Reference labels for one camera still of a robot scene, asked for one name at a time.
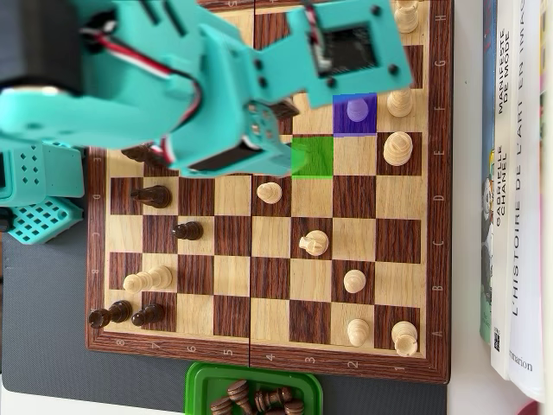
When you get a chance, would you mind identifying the light knight chess piece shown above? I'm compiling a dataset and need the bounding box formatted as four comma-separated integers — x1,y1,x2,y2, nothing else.
297,229,331,259

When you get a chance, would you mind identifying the dark rook chess piece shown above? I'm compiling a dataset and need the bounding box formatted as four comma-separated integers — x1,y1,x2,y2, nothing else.
87,299,134,329

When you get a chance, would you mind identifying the dark queen chess piece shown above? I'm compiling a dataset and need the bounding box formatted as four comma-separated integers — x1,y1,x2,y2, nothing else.
120,144,170,169

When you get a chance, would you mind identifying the light rook chess piece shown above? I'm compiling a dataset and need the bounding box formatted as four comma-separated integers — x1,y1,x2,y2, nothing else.
390,319,420,358
396,0,421,35

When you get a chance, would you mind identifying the light king chess piece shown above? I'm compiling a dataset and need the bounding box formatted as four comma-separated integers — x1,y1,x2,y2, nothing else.
382,131,415,168

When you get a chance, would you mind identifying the wooden folding chessboard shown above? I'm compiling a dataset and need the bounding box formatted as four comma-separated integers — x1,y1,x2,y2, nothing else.
84,0,454,386

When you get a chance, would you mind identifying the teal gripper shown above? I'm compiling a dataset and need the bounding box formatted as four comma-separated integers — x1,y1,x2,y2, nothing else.
170,24,302,177

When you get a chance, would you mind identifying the teal perforated robot base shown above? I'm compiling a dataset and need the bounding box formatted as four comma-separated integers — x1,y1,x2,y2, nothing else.
0,196,85,246

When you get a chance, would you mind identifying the red white black servo cable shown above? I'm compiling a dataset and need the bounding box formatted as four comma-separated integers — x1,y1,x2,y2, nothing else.
79,12,204,126

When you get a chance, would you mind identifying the pink object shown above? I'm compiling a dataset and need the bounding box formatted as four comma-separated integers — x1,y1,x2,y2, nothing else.
513,399,553,415

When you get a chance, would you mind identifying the green plastic container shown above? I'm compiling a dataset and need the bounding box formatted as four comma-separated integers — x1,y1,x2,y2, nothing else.
184,361,324,415

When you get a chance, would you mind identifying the white art history book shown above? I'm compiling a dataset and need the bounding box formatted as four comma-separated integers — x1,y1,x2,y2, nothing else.
507,0,548,403

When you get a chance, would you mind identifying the dark pawn chess piece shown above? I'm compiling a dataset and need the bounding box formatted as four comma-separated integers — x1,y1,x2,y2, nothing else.
172,220,205,243
130,302,166,327
254,386,293,412

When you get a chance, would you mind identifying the light bishop chess piece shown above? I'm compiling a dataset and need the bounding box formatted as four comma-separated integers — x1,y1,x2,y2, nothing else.
385,87,414,118

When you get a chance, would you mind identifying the white Gabrielle Chanel book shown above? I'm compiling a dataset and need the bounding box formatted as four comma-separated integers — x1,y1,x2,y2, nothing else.
489,0,524,381

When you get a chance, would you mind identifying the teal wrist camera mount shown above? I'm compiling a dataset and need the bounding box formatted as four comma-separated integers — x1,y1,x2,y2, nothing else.
252,0,415,110

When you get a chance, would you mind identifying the illustrated blue spine book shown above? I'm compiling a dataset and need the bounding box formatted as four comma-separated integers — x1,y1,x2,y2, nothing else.
478,0,499,345

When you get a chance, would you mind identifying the dark bishop chess piece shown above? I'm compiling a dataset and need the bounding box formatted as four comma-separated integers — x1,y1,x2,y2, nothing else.
130,184,174,210

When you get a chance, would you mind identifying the light pawn chess piece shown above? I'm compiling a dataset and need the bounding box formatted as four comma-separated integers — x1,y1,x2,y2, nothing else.
256,181,284,206
342,268,368,295
346,97,369,123
346,317,372,348

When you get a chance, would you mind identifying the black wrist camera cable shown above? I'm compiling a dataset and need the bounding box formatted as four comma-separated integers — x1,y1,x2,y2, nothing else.
302,0,332,73

